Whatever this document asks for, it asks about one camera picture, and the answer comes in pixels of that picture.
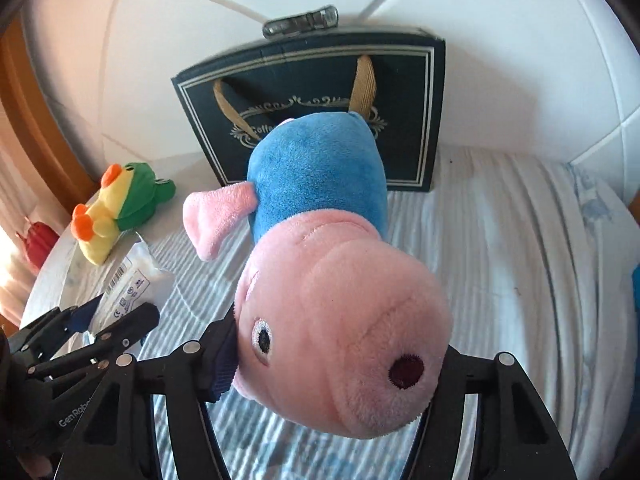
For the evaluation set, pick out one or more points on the silver metal clip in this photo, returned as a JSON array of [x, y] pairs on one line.
[[300, 22]]

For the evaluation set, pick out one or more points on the person's left hand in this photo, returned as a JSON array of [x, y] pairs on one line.
[[37, 469]]

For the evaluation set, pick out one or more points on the blue plastic crate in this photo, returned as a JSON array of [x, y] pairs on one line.
[[636, 290]]

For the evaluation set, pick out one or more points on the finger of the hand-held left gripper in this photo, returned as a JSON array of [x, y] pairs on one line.
[[65, 325], [135, 327]]

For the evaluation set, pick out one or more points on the white padded headboard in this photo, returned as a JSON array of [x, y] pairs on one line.
[[500, 35]]

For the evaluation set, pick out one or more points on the pink and blue pig plush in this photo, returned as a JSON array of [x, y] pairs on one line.
[[325, 285]]

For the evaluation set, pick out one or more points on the red ribbed object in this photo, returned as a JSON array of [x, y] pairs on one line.
[[37, 245]]

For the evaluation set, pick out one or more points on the black gift bag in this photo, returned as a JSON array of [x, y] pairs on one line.
[[400, 110]]

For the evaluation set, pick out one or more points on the wooden bed frame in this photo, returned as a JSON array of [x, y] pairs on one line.
[[40, 110]]

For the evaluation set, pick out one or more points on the plastic-wrapped tissue pack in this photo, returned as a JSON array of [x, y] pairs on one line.
[[135, 280]]

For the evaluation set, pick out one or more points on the yellow and green duck plush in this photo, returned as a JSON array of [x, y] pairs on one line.
[[107, 210]]

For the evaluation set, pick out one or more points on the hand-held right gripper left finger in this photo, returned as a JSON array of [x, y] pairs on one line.
[[225, 365]]

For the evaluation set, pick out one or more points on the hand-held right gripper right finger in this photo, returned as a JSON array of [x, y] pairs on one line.
[[480, 375]]

